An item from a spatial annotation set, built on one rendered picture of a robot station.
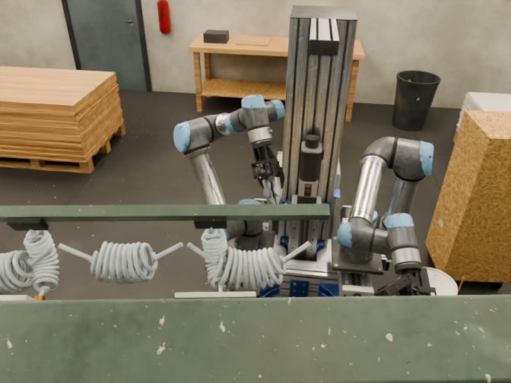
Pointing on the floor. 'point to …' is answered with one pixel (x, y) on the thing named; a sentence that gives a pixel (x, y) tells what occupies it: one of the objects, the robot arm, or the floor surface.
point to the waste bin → (414, 99)
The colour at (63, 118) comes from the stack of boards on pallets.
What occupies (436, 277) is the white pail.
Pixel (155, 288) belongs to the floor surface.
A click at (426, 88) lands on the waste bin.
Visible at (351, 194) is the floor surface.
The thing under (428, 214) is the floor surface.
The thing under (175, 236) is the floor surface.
